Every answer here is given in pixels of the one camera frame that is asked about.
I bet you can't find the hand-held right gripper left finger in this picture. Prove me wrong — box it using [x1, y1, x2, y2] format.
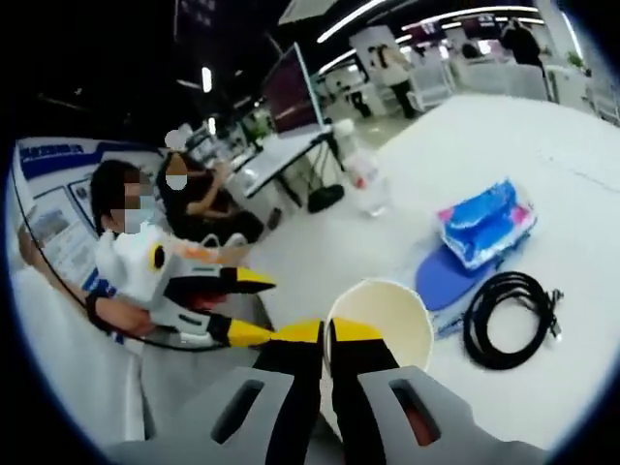
[113, 318, 325, 465]

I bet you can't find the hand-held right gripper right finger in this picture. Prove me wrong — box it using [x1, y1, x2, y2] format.
[330, 317, 548, 465]

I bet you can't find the white paper cup item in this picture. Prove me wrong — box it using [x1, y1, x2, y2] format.
[322, 276, 435, 437]

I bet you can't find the black cable item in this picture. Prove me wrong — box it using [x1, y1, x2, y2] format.
[462, 270, 566, 372]

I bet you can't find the blue pad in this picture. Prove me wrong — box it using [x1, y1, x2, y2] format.
[414, 232, 537, 340]

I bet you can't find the clear water bottle item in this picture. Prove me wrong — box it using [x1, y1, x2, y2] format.
[332, 119, 391, 218]

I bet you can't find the blue tissue pack item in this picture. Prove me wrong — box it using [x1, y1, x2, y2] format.
[437, 177, 539, 270]

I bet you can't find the person's left hand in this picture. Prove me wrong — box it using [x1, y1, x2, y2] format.
[96, 300, 165, 339]

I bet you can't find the orange bag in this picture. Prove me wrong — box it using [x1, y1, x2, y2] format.
[173, 234, 249, 266]

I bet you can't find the seated person with mask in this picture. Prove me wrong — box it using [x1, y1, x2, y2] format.
[14, 138, 164, 292]

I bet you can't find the black oval object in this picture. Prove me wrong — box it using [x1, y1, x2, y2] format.
[307, 184, 345, 213]

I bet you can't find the white table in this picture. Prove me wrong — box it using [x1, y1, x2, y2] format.
[232, 94, 620, 456]

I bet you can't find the white partition panel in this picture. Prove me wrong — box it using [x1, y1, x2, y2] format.
[454, 62, 551, 103]

